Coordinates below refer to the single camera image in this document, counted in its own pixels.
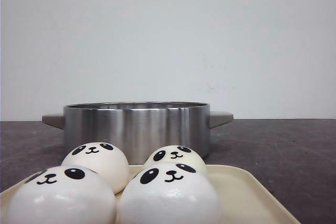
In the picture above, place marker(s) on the panda bun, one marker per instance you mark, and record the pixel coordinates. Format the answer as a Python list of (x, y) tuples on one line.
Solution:
[(105, 159), (178, 154), (169, 193), (63, 194)]

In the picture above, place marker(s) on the stainless steel steamer pot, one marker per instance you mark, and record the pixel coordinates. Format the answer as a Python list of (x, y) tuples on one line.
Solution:
[(139, 128)]

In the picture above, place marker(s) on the cream plastic tray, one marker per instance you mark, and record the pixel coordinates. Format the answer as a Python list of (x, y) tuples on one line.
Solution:
[(243, 198)]

